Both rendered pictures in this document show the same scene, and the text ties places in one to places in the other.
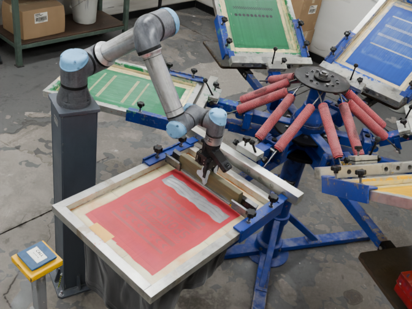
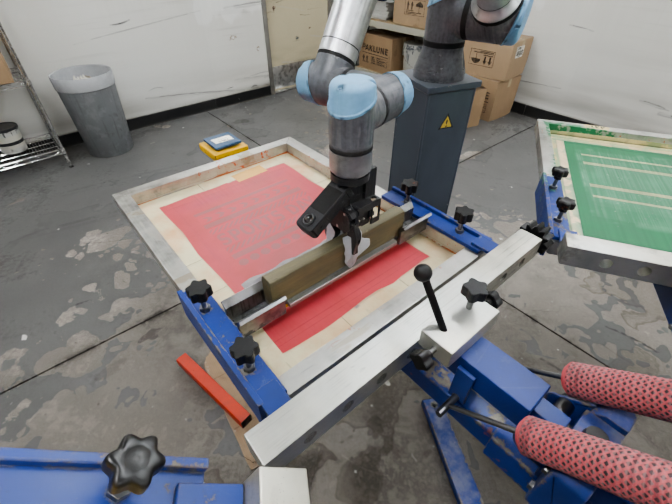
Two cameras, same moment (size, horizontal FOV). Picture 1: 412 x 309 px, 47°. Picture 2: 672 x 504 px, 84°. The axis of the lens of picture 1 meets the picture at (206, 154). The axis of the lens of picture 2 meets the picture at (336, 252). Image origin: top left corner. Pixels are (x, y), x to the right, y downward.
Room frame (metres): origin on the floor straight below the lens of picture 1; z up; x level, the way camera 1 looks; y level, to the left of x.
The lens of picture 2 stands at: (1.83, -0.61, 1.54)
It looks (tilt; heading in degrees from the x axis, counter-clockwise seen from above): 41 degrees down; 104
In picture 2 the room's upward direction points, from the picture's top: straight up
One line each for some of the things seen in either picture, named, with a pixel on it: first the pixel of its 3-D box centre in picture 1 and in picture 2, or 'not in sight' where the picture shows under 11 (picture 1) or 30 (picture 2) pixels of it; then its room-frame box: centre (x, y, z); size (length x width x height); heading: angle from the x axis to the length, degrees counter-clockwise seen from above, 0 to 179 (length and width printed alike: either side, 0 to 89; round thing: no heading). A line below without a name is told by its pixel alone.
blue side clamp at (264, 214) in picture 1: (258, 218); (228, 345); (1.55, -0.27, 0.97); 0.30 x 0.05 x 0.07; 144
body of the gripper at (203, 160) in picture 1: (209, 152); (352, 197); (1.72, -0.01, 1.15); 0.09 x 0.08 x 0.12; 54
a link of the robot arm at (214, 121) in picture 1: (216, 122); (352, 114); (1.71, -0.02, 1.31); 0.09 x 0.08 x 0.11; 67
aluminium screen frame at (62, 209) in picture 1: (173, 207); (283, 225); (1.52, 0.09, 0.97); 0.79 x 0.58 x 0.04; 144
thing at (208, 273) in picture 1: (191, 280); not in sight; (1.36, -0.04, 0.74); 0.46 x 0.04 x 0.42; 144
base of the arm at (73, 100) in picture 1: (73, 91); (441, 57); (1.84, 0.63, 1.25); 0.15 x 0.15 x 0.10
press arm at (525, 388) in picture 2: (254, 154); (482, 366); (1.98, -0.24, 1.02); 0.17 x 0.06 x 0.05; 144
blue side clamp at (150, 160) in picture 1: (168, 156); (430, 225); (1.88, 0.18, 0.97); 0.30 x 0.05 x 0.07; 144
